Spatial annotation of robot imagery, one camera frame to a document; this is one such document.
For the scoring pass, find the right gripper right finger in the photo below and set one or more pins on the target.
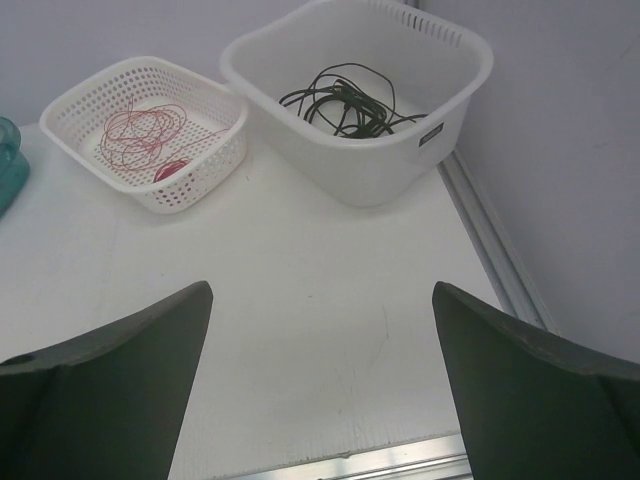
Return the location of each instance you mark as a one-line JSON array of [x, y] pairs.
[[530, 404]]

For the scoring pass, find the teal transparent plastic bin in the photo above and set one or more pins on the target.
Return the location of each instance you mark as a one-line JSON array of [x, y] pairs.
[[15, 168]]

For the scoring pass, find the aluminium corner frame post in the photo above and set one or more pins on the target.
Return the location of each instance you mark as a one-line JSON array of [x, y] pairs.
[[513, 286]]

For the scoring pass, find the white perforated plastic basket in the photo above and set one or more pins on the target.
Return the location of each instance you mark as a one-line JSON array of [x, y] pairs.
[[154, 131]]

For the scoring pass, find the aluminium mounting rail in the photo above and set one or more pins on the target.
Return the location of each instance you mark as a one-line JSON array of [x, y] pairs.
[[437, 458]]

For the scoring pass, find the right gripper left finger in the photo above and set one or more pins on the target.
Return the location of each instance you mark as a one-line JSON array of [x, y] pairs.
[[107, 404]]

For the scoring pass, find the white translucent plastic tub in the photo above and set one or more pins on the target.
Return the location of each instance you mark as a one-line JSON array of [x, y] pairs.
[[426, 66]]

